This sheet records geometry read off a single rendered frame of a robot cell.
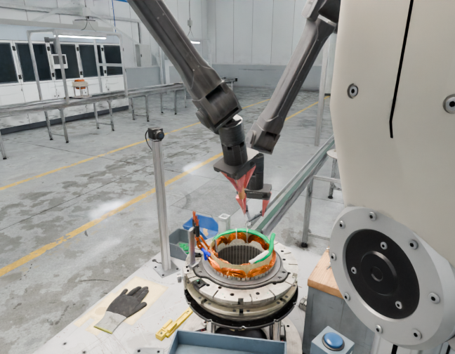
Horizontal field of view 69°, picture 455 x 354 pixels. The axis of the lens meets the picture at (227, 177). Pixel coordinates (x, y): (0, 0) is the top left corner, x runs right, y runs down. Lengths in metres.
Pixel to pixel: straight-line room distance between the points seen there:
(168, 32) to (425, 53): 0.47
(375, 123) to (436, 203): 0.08
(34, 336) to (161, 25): 2.21
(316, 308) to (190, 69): 0.73
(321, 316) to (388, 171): 0.76
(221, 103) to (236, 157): 0.14
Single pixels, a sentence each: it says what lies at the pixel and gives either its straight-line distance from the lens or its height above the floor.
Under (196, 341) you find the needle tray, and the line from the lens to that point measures 0.84.
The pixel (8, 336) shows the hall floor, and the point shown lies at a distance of 2.65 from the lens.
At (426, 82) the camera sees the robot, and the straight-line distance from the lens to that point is 0.29.
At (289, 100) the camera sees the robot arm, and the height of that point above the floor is 1.53.
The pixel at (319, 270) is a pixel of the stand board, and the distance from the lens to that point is 1.02.
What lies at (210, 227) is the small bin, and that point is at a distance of 1.74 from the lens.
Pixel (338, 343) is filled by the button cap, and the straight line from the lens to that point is 0.86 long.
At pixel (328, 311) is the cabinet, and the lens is 1.03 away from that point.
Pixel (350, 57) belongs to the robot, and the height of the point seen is 1.65.
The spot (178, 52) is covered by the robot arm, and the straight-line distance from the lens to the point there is 0.66.
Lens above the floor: 1.65
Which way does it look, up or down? 21 degrees down
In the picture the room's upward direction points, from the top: straight up
